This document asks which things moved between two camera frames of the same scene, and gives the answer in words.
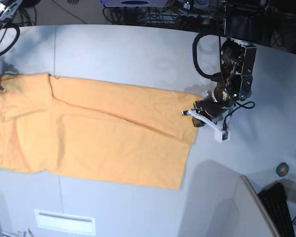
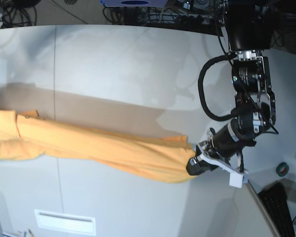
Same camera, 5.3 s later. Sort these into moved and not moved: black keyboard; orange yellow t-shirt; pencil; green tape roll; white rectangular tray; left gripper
Moved: orange yellow t-shirt; left gripper
Not moved: white rectangular tray; pencil; green tape roll; black keyboard
